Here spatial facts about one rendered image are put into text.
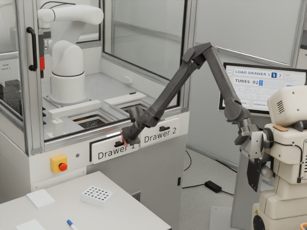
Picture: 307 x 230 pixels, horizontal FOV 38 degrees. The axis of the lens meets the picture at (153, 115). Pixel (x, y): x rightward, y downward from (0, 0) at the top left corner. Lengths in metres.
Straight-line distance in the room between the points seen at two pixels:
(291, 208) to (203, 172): 1.95
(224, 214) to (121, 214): 1.45
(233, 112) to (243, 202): 1.35
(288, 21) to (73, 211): 2.16
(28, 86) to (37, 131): 0.22
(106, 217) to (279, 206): 0.75
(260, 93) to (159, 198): 0.89
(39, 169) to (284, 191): 1.12
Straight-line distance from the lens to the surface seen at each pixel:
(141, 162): 2.56
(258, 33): 3.61
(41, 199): 2.14
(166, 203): 2.87
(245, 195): 3.10
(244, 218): 3.20
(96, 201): 2.08
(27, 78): 2.01
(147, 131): 2.47
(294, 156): 1.85
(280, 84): 2.79
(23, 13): 1.94
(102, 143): 2.28
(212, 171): 3.95
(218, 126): 4.01
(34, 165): 2.18
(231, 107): 1.88
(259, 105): 2.73
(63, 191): 2.21
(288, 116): 1.83
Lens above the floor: 1.96
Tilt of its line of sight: 23 degrees down
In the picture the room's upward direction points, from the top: 3 degrees clockwise
